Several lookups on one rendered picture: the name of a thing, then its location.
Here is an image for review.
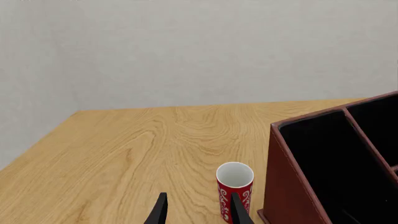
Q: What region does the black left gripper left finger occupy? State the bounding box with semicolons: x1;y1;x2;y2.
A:
144;192;169;224

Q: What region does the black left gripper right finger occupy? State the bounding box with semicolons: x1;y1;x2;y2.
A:
230;192;255;224

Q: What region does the red-brown desk caddy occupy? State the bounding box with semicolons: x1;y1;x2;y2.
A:
256;90;398;224

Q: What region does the red patterned mug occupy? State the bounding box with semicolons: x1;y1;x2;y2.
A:
216;161;254;224

